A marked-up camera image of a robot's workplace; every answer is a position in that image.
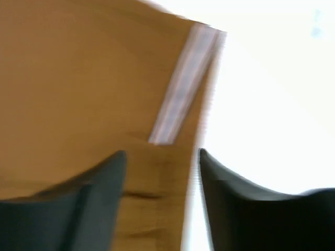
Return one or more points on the brown trousers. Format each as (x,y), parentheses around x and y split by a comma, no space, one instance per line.
(81,80)

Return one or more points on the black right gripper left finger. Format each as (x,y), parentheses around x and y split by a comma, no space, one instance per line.
(78,214)

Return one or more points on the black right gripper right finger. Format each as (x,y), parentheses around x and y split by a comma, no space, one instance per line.
(242,215)

